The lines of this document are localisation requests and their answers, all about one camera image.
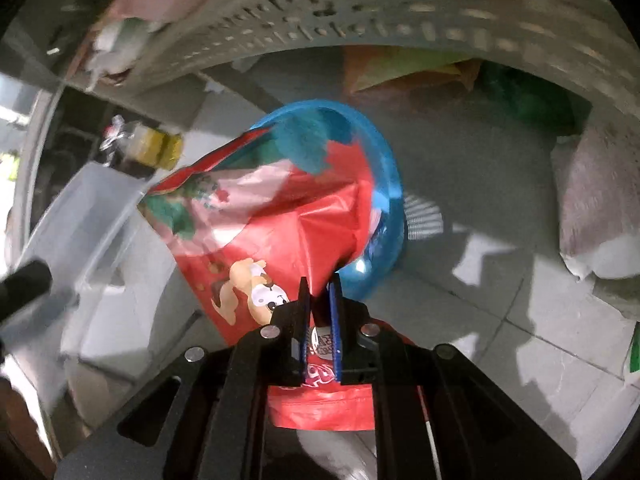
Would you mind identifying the pink grey sack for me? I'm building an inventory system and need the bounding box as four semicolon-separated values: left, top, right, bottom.
550;110;640;281

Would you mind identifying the blue plastic basket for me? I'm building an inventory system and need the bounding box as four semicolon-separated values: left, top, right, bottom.
247;100;406;303

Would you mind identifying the grey perforated basket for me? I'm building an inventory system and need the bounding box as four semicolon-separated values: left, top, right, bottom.
65;0;640;126

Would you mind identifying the orange green bag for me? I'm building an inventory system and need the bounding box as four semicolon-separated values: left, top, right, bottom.
345;47;481;96

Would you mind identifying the red snack bag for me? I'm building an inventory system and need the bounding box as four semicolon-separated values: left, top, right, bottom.
137;127;431;433

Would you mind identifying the black bar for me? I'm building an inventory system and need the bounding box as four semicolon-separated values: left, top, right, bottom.
0;260;53;323

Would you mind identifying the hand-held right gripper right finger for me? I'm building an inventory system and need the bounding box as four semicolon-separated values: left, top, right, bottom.
327;274;583;480

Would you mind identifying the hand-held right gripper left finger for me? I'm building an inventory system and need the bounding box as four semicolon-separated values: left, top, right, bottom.
55;276;312;480

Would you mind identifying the yellow oil bottle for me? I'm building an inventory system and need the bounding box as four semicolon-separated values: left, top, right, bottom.
100;115;183;171

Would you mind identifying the green plastic bag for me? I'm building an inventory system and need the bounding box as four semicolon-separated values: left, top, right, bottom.
480;65;591;136

